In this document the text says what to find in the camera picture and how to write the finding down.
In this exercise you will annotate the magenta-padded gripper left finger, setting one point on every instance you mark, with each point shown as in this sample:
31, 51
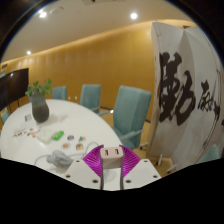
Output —
91, 160

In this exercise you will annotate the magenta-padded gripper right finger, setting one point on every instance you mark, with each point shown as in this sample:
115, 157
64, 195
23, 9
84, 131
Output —
130, 160

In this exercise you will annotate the small pink charger block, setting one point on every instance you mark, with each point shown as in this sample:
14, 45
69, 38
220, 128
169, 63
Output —
111, 158

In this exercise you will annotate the round colourful badge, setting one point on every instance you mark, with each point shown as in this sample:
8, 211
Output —
70, 137
82, 138
66, 145
79, 146

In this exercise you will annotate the small green plastic item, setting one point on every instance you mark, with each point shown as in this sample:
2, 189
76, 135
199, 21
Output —
58, 135

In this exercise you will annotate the group of teal chairs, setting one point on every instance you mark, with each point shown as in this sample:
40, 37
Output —
131, 110

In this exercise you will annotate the white calligraphy folding screen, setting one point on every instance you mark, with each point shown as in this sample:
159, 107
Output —
186, 133

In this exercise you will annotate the colourful sticker sheet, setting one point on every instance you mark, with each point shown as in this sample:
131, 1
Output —
18, 133
32, 132

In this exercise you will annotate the plant in dark grey pot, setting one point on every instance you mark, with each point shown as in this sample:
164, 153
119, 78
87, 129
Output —
40, 110

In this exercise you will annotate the small grey card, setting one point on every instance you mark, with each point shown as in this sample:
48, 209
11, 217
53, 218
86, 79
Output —
28, 117

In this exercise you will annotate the black wall television screen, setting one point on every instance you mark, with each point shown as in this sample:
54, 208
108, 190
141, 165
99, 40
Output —
13, 88

